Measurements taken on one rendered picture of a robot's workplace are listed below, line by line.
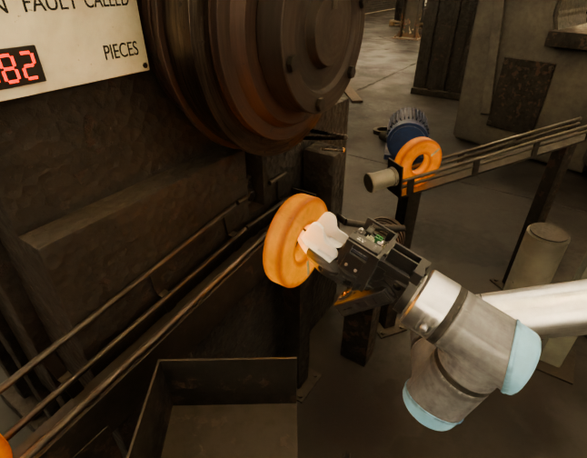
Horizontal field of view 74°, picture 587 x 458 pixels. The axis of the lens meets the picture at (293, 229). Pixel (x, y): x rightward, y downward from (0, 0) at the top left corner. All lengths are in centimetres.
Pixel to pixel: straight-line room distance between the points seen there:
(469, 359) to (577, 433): 107
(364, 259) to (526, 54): 292
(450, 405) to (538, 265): 88
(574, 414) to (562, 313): 95
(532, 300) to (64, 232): 73
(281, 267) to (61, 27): 44
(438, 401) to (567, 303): 26
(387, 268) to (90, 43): 53
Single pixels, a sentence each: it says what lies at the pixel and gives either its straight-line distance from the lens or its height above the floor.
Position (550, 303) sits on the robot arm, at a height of 76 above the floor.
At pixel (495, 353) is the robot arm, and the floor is 80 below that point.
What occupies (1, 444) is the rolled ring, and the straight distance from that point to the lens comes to 69.
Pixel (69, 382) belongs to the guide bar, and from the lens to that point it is 75.
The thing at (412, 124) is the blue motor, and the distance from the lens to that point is 290.
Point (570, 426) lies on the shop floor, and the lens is 163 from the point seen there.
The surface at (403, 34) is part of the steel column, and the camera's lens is 976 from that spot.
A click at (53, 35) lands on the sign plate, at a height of 113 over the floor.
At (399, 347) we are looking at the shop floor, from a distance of 161.
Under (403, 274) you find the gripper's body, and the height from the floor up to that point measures 85.
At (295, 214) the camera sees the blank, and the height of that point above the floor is 89.
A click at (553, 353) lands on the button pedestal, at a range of 172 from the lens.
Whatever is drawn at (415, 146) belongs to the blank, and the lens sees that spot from 123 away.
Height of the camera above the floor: 119
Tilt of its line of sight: 33 degrees down
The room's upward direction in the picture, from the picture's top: straight up
